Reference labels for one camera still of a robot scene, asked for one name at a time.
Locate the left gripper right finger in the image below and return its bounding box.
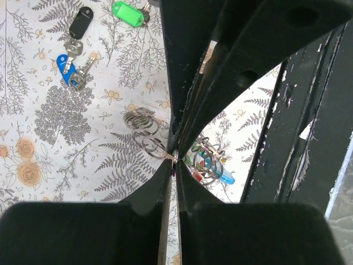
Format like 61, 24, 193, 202
175, 162, 344, 264

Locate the black tag key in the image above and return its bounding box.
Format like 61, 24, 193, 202
64, 6, 94, 55

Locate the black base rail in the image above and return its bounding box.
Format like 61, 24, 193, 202
240, 22, 352, 213

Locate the blue tag key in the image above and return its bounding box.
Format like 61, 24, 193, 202
56, 54, 96, 90

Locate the floral table mat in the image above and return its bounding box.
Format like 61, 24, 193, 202
0, 0, 284, 265

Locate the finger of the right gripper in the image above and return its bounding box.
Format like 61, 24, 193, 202
178, 1, 352, 155
160, 1, 225, 146

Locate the green tag key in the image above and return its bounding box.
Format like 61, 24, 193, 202
112, 1, 151, 27

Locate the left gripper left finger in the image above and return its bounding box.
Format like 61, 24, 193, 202
1, 160, 172, 264

